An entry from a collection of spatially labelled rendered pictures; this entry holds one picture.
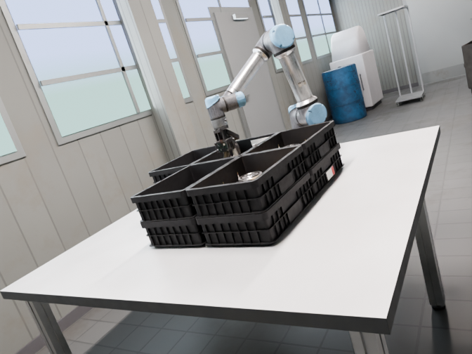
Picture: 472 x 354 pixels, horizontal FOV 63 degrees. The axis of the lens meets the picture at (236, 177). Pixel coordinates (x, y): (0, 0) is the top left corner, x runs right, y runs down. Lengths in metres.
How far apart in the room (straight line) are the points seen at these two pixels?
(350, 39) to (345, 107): 1.45
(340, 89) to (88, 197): 5.01
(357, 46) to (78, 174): 5.94
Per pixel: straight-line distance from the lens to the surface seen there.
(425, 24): 9.41
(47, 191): 3.02
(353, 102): 7.13
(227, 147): 1.87
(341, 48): 7.99
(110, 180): 3.33
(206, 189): 1.31
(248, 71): 2.07
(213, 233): 1.40
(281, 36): 1.99
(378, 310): 0.90
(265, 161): 1.61
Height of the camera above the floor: 1.23
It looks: 13 degrees down
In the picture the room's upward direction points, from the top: 18 degrees counter-clockwise
